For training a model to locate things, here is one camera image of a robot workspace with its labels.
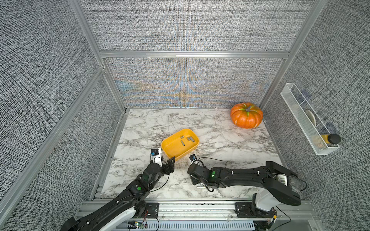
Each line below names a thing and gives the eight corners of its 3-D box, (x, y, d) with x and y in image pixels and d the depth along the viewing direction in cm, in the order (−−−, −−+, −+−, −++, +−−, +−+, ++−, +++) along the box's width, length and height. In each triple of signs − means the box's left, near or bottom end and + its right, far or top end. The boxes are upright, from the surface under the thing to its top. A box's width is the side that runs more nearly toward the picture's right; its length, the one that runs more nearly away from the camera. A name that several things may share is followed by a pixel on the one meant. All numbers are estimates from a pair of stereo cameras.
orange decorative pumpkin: (233, 131, 107) (238, 121, 98) (228, 113, 119) (232, 102, 109) (259, 131, 107) (267, 121, 98) (252, 113, 119) (258, 102, 109)
